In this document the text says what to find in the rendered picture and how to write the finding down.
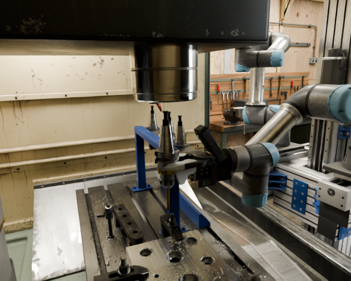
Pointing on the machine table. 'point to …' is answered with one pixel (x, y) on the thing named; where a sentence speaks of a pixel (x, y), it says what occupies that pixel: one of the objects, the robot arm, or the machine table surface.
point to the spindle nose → (164, 73)
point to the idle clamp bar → (126, 222)
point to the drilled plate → (155, 266)
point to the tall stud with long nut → (109, 219)
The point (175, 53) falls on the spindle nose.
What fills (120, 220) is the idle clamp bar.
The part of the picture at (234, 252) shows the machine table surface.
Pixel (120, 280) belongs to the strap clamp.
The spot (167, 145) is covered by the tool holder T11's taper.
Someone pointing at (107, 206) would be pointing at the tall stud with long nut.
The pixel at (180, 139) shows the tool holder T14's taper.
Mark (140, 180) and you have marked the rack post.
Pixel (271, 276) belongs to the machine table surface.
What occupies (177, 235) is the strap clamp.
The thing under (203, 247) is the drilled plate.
